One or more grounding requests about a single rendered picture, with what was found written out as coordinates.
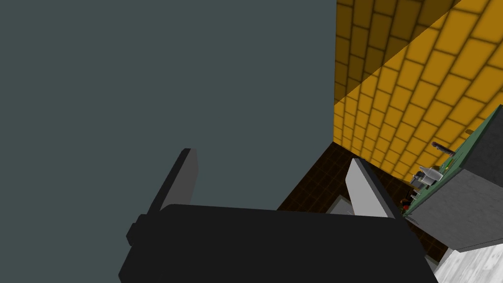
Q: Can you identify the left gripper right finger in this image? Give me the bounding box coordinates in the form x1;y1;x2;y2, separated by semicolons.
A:
344;157;402;220

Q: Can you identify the grey cabinet with green top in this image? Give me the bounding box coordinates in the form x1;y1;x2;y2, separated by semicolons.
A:
398;104;503;253

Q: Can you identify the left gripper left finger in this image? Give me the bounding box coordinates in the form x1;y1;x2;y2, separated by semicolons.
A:
147;148;199;215

